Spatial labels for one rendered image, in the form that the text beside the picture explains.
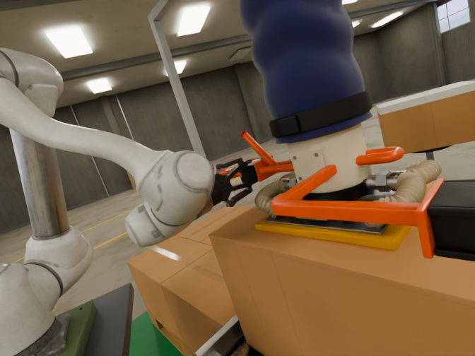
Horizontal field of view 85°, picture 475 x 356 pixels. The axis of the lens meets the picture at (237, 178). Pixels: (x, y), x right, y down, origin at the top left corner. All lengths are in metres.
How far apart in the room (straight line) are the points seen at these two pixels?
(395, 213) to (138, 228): 0.47
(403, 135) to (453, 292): 2.01
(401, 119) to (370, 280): 1.98
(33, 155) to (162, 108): 11.52
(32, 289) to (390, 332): 0.88
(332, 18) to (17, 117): 0.68
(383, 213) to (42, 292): 0.91
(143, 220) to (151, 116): 11.75
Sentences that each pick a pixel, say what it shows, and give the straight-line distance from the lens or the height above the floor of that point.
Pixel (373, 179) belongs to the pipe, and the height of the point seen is 1.03.
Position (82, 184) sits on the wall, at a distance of 12.51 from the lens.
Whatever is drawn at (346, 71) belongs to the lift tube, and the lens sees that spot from 0.57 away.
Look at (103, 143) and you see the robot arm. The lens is 0.56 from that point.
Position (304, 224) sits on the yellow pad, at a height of 0.97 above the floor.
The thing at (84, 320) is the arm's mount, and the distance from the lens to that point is 1.06.
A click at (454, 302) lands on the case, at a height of 0.94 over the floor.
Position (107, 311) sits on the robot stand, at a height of 0.75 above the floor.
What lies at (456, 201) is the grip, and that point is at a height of 1.10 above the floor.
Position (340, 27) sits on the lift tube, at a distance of 0.59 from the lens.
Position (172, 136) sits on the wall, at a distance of 12.28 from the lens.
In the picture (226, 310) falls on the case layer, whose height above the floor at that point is 0.54.
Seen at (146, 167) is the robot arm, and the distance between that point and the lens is 0.50.
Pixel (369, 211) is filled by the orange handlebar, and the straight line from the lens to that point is 0.35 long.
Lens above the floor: 1.22
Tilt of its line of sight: 11 degrees down
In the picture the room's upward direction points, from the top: 18 degrees counter-clockwise
